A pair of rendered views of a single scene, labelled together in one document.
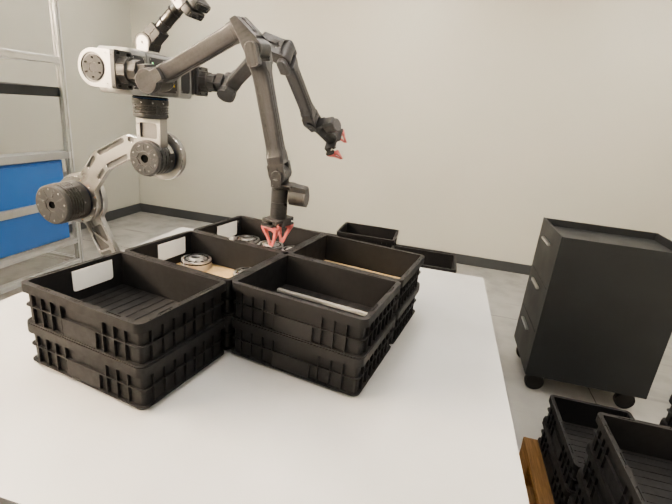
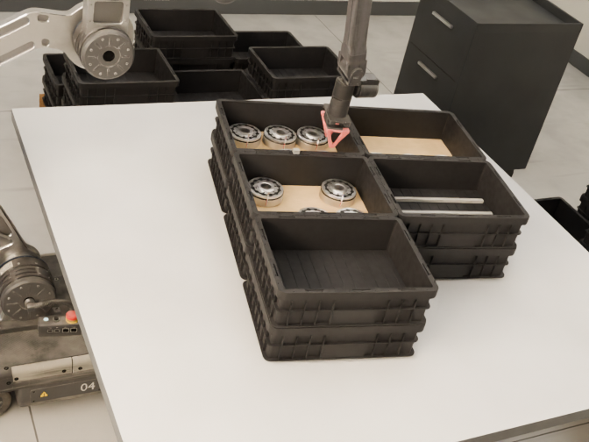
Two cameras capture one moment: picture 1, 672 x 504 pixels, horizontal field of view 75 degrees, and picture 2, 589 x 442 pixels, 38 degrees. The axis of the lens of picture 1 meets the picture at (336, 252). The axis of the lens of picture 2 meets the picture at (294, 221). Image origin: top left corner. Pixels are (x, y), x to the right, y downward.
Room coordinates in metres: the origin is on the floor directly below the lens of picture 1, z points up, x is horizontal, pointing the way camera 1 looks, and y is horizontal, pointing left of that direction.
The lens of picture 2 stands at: (-0.12, 1.80, 2.16)
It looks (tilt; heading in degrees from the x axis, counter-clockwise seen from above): 34 degrees down; 316
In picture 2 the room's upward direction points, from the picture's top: 13 degrees clockwise
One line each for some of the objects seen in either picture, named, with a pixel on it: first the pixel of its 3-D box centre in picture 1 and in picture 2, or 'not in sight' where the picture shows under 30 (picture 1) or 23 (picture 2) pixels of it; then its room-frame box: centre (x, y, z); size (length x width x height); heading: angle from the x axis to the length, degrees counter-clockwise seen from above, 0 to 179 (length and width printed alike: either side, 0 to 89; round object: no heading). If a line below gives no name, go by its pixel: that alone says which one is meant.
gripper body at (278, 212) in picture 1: (278, 212); (338, 107); (1.46, 0.21, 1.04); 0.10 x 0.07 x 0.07; 152
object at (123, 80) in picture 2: not in sight; (117, 114); (2.66, 0.26, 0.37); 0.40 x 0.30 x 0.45; 78
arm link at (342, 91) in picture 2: (281, 195); (345, 89); (1.46, 0.20, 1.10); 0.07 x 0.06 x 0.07; 78
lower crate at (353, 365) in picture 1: (315, 334); (431, 233); (1.14, 0.04, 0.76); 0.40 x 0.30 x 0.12; 67
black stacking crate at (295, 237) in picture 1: (259, 247); (285, 144); (1.57, 0.29, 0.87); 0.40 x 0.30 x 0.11; 67
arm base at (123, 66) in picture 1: (130, 71); not in sight; (1.53, 0.74, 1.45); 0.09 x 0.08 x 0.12; 168
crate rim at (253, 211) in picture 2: (207, 255); (313, 186); (1.29, 0.41, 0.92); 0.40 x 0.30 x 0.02; 67
